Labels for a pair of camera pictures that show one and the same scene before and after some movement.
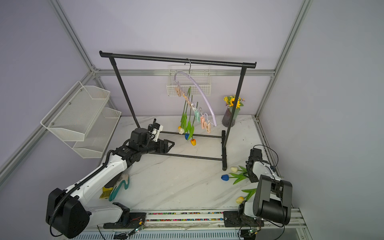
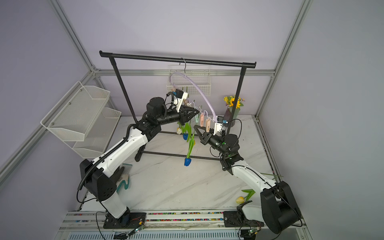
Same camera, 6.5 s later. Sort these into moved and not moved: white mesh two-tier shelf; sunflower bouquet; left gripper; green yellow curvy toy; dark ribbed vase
Moved: left gripper
Not moved: green yellow curvy toy; dark ribbed vase; sunflower bouquet; white mesh two-tier shelf
